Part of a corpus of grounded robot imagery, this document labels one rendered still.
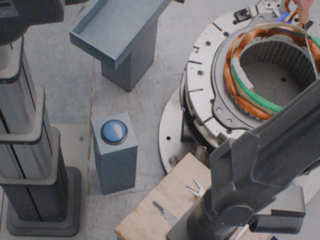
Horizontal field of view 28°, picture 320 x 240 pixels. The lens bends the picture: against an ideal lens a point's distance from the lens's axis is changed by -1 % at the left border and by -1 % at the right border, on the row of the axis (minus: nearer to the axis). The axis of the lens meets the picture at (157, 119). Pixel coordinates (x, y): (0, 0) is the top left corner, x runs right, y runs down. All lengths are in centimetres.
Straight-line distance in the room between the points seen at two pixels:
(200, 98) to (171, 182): 16
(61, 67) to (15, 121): 117
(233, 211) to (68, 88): 170
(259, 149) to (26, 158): 83
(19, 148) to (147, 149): 28
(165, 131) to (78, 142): 61
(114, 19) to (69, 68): 112
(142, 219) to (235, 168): 42
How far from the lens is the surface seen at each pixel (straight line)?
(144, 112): 149
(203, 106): 115
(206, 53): 120
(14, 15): 45
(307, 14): 102
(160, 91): 151
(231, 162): 74
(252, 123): 115
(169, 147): 143
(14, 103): 119
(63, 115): 234
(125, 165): 127
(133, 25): 130
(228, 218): 75
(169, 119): 146
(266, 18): 126
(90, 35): 129
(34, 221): 191
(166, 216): 98
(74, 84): 239
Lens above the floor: 214
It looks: 66 degrees down
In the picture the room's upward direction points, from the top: 8 degrees clockwise
